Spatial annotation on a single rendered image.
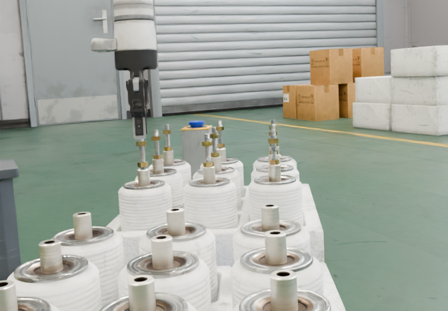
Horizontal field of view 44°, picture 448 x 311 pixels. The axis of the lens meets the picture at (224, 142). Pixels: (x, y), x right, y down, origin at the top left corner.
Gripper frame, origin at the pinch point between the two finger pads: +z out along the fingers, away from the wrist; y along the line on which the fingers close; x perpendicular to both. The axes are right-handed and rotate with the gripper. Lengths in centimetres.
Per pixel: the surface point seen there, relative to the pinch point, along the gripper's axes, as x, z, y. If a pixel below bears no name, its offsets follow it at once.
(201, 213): -9.9, 14.5, -6.9
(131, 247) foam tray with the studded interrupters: 2.4, 19.6, -7.5
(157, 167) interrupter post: -2.6, 8.7, 10.2
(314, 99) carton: -130, 12, 359
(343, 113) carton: -161, 26, 374
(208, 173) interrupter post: -11.7, 8.0, -3.7
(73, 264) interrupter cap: 6.0, 10.4, -42.8
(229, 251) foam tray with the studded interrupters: -14.1, 20.4, -10.8
